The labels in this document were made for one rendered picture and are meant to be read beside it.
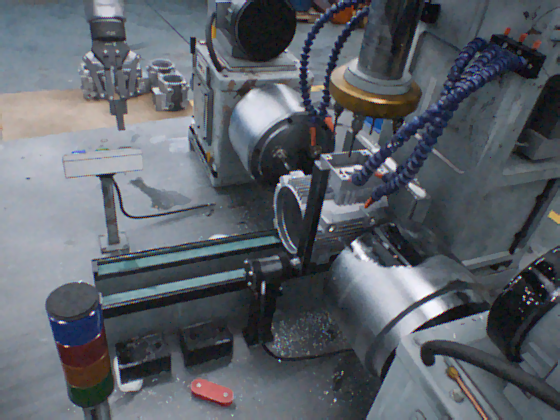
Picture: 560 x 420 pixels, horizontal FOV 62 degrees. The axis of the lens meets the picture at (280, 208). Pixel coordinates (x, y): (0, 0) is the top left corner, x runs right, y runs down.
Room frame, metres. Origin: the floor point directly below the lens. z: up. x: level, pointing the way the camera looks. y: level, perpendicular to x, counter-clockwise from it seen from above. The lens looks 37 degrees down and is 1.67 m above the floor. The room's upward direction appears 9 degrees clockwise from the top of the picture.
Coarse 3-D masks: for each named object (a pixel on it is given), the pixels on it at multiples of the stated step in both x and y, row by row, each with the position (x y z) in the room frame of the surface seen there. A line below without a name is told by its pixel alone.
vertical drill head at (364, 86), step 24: (384, 0) 0.86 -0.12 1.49; (408, 0) 0.85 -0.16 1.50; (384, 24) 0.85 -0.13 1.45; (408, 24) 0.85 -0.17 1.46; (360, 48) 0.90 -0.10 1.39; (384, 48) 0.85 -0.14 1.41; (408, 48) 0.87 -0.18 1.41; (336, 72) 0.91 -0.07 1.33; (360, 72) 0.87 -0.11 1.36; (384, 72) 0.85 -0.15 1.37; (408, 72) 0.91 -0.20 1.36; (336, 96) 0.84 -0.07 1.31; (360, 96) 0.81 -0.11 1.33; (384, 96) 0.82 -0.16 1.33; (408, 96) 0.84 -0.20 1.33; (336, 120) 0.90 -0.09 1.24; (360, 120) 0.82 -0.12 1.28
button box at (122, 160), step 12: (72, 156) 0.85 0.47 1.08; (84, 156) 0.86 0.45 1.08; (96, 156) 0.87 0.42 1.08; (108, 156) 0.88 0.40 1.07; (120, 156) 0.89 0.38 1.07; (132, 156) 0.90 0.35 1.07; (72, 168) 0.83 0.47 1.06; (84, 168) 0.84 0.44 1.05; (96, 168) 0.85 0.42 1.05; (108, 168) 0.86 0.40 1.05; (120, 168) 0.87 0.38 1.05; (132, 168) 0.88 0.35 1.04
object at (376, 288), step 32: (384, 224) 0.67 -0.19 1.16; (416, 224) 0.69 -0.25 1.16; (352, 256) 0.62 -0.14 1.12; (384, 256) 0.60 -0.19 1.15; (416, 256) 0.59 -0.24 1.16; (448, 256) 0.61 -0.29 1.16; (352, 288) 0.57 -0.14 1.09; (384, 288) 0.54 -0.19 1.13; (416, 288) 0.53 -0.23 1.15; (448, 288) 0.53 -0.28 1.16; (480, 288) 0.57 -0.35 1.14; (352, 320) 0.53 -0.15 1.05; (384, 320) 0.50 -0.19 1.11; (416, 320) 0.49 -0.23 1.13; (448, 320) 0.51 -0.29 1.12; (384, 352) 0.47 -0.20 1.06
